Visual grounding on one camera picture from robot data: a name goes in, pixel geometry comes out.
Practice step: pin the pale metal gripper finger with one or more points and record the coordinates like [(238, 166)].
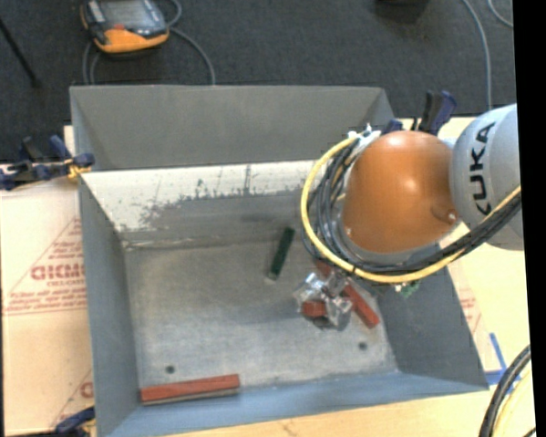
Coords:
[(309, 288), (340, 314)]

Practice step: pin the red-brown block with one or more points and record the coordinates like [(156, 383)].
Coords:
[(190, 388), (364, 308), (313, 309)]

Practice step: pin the dark green flat block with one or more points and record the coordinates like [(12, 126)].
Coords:
[(281, 253)]

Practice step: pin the grey metal bin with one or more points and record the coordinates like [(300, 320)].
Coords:
[(214, 307)]

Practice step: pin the brown cardboard board, red print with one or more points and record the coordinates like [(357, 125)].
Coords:
[(42, 344)]

